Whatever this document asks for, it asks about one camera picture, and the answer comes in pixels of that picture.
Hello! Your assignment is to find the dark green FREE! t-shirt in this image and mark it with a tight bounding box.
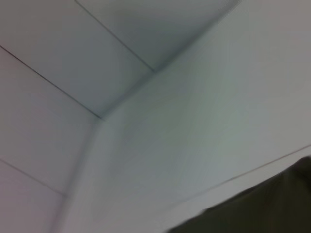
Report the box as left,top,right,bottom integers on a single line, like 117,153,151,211
167,155,311,233

